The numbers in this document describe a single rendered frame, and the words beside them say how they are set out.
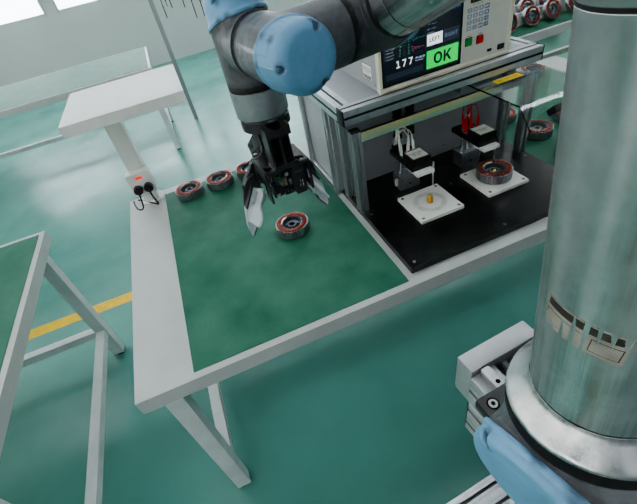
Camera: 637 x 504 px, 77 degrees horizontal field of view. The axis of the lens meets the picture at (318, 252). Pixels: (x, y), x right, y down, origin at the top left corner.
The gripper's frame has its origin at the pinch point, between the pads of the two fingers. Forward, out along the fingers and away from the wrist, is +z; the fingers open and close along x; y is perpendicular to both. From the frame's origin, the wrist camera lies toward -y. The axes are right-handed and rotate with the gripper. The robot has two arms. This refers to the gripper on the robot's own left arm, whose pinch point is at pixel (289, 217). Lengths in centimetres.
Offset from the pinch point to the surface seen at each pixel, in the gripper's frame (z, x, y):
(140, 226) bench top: 40, -37, -88
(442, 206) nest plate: 37, 54, -24
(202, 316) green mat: 40, -25, -28
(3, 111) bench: 41, -120, -333
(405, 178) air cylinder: 34, 52, -41
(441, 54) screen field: -2, 65, -41
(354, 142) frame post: 13, 34, -39
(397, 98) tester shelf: 5, 49, -39
